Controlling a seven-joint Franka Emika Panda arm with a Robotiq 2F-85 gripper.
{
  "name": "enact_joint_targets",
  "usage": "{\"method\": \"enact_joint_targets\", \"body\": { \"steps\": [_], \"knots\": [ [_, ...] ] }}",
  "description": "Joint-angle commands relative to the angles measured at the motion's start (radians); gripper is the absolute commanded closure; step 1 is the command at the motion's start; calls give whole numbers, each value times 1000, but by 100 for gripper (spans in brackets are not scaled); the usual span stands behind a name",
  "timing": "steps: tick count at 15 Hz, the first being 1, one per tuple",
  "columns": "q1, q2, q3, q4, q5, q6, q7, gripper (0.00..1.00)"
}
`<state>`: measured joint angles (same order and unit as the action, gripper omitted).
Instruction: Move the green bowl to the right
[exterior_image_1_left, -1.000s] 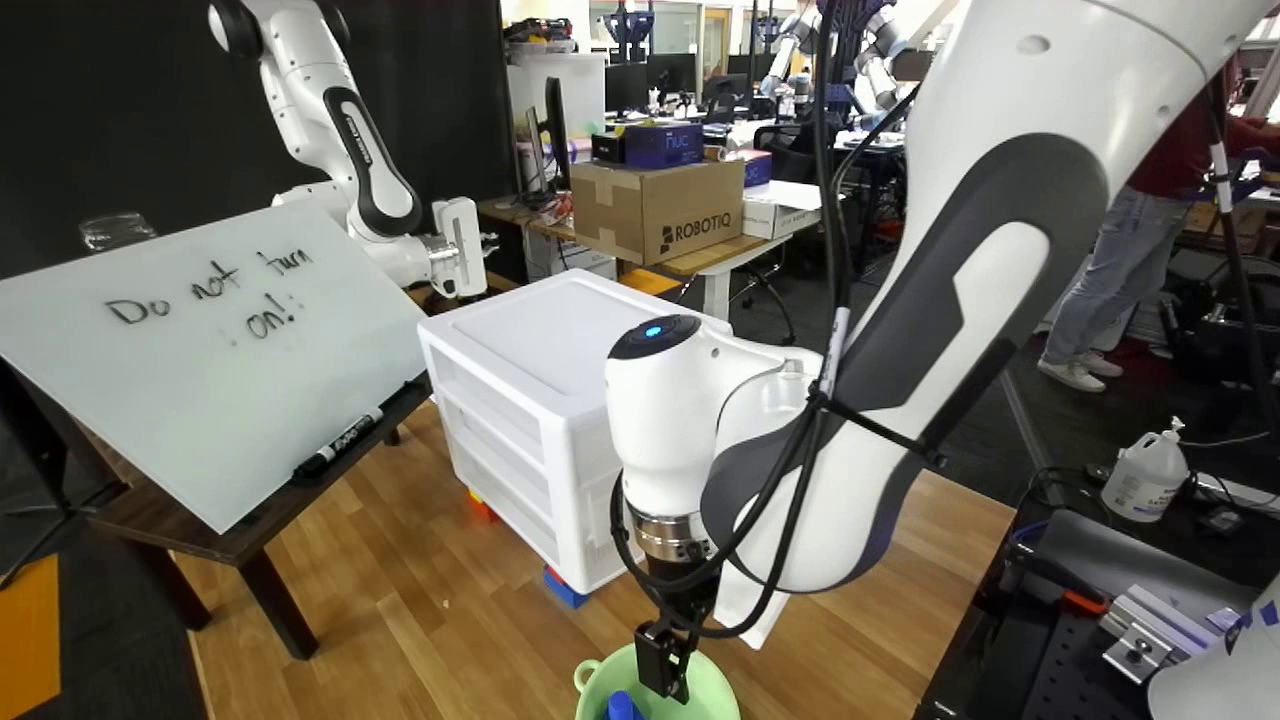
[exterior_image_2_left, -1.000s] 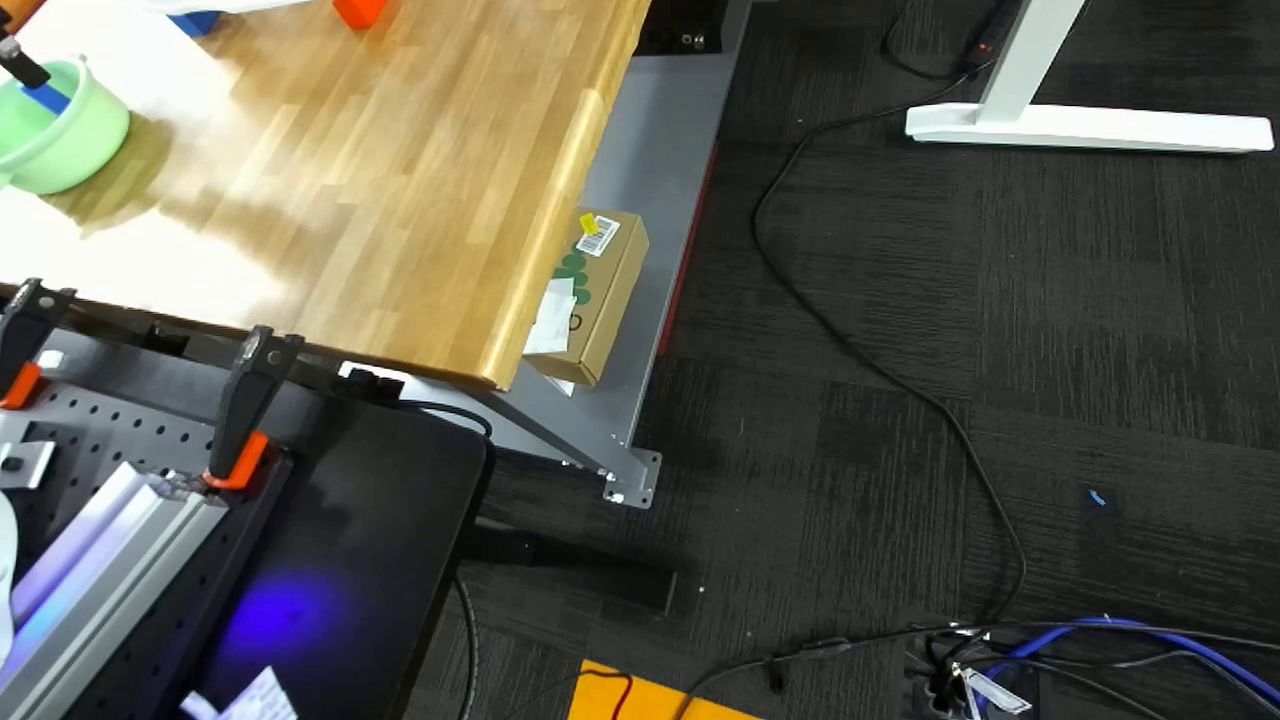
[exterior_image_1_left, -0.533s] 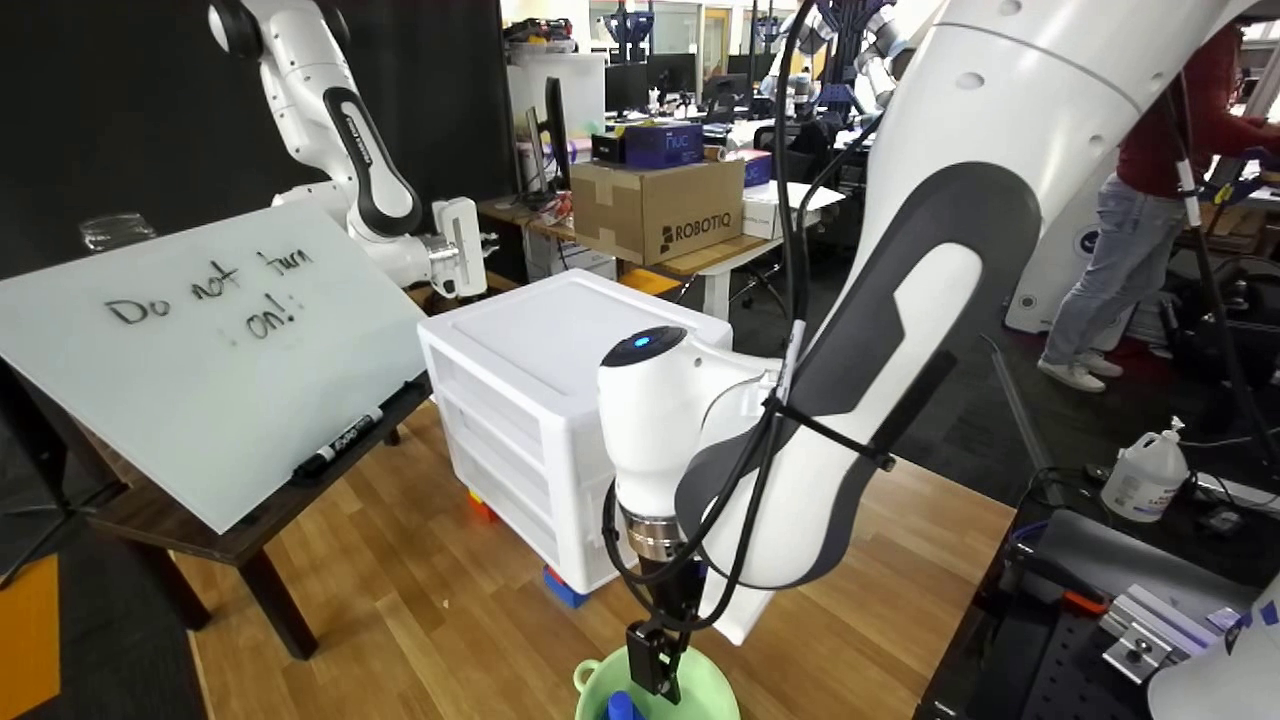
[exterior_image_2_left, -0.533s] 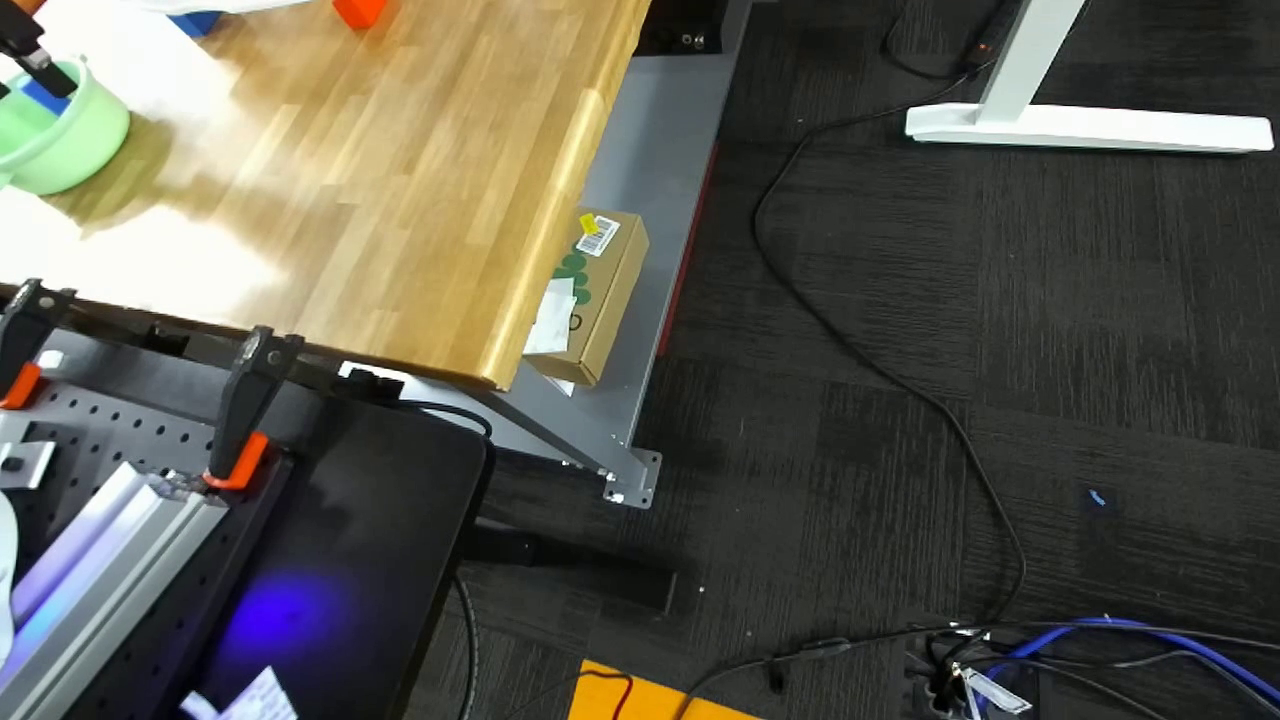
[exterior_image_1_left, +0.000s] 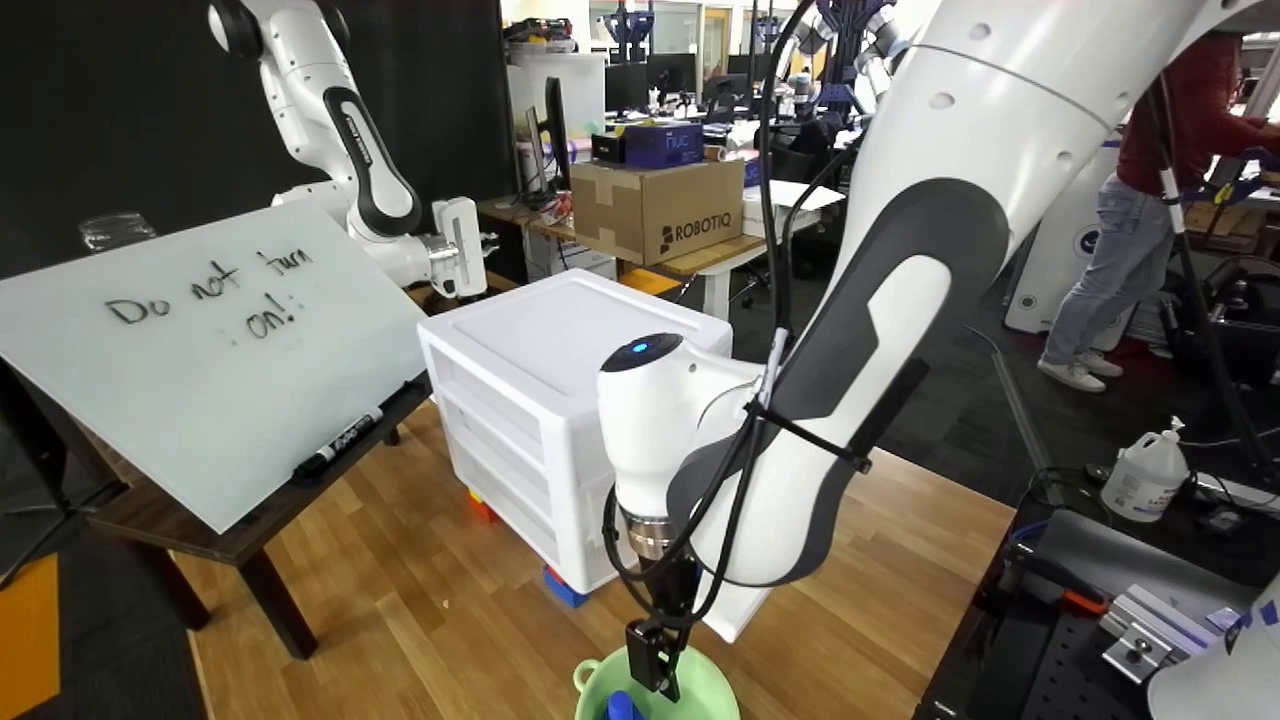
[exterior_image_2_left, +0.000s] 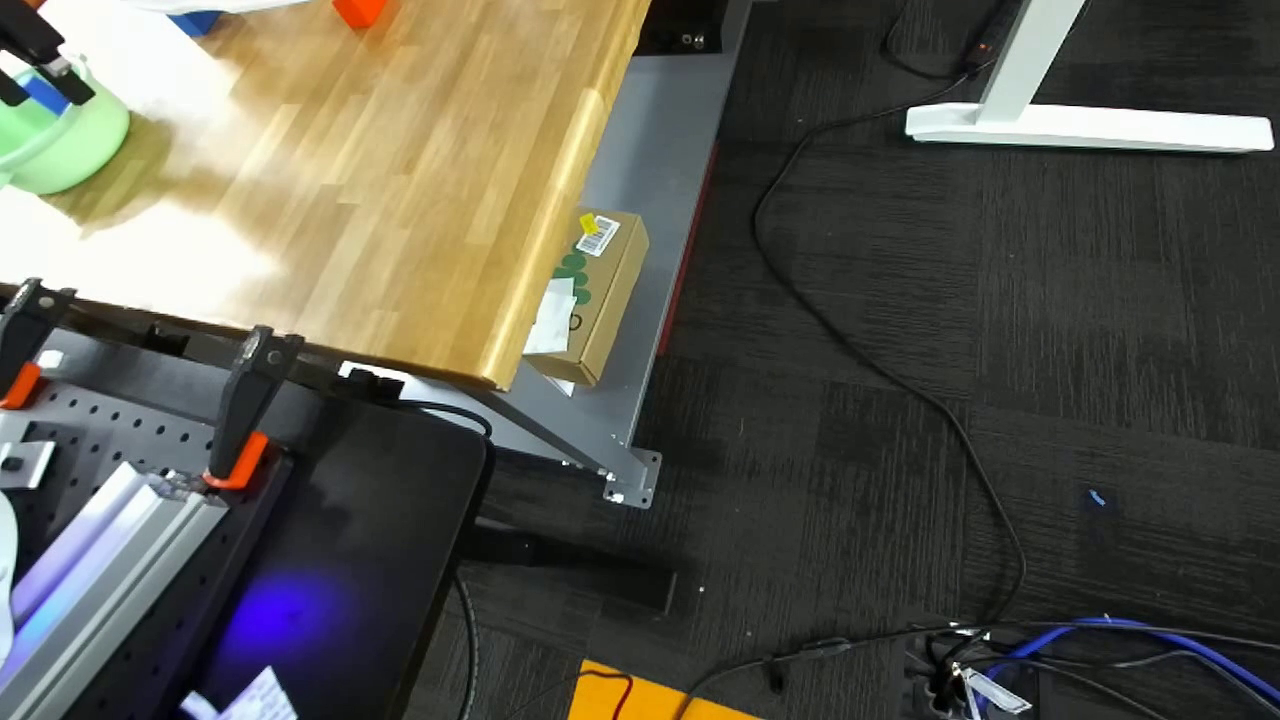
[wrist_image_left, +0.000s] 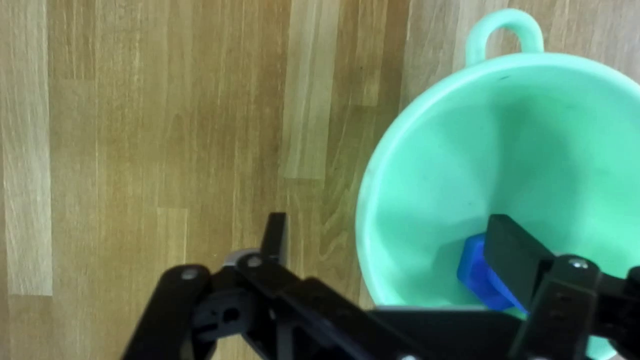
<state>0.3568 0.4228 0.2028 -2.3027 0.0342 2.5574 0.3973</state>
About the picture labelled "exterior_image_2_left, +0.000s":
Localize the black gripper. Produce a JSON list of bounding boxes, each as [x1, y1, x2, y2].
[[0, 0, 94, 109]]

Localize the green plastic bowl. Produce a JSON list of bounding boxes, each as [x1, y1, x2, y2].
[[0, 65, 133, 197]]

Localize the blue block in bowl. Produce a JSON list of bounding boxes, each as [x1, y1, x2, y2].
[[24, 75, 69, 118]]

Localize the blue block under drawers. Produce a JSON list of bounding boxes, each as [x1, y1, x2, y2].
[[171, 13, 223, 40]]

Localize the orange block under drawers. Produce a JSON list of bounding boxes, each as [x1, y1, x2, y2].
[[331, 0, 390, 31]]

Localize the small cardboard box under table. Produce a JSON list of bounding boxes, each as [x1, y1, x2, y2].
[[522, 207, 649, 383]]

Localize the orange floor mat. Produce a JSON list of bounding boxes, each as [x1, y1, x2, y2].
[[565, 662, 755, 720]]

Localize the white desk leg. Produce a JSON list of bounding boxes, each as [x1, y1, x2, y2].
[[902, 0, 1280, 158]]

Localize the orange handled clamp left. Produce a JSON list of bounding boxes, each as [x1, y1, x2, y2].
[[0, 279, 71, 409]]

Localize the orange handled clamp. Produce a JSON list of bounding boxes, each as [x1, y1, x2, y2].
[[0, 279, 71, 409], [202, 325, 300, 492]]

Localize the orange handled clamp right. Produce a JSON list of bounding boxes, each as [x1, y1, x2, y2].
[[202, 325, 300, 492]]

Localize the aluminium extrusion rail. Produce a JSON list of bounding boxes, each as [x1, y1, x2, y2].
[[0, 463, 227, 720]]

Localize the grey table frame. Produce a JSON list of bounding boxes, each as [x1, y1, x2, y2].
[[336, 51, 755, 513]]

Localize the black floor cable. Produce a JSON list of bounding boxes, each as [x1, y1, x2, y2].
[[672, 103, 1030, 720]]

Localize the blue cable bundle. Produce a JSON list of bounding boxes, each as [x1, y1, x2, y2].
[[982, 613, 1280, 714]]

